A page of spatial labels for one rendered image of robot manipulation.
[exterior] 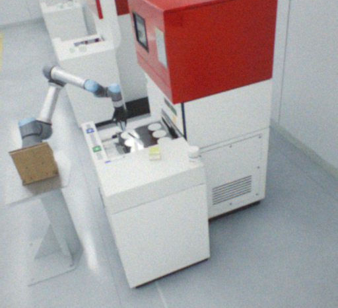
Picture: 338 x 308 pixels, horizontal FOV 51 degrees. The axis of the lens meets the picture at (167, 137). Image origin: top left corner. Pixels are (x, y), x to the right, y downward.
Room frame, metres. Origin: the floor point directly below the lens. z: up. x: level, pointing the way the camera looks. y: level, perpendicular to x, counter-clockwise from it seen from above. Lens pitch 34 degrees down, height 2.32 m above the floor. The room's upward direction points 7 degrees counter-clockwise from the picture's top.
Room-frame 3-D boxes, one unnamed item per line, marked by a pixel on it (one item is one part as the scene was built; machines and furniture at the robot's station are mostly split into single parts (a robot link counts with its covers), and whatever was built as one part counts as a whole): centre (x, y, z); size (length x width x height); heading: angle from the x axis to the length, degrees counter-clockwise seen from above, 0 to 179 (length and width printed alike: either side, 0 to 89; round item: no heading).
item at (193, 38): (2.50, -0.30, 1.52); 0.81 x 0.75 x 0.59; 17
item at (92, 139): (2.12, 0.53, 0.89); 0.55 x 0.09 x 0.14; 17
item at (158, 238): (2.05, 0.24, 0.41); 0.97 x 0.64 x 0.82; 17
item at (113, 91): (2.20, 0.32, 1.27); 0.09 x 0.08 x 0.11; 70
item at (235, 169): (2.50, -0.33, 0.41); 0.82 x 0.71 x 0.82; 17
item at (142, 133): (2.16, 0.16, 0.90); 0.34 x 0.34 x 0.01; 17
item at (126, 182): (1.76, 0.14, 0.89); 0.62 x 0.35 x 0.14; 107
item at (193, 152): (1.73, -0.15, 1.01); 0.07 x 0.07 x 0.10
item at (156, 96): (2.41, 0.00, 1.02); 0.82 x 0.03 x 0.40; 17
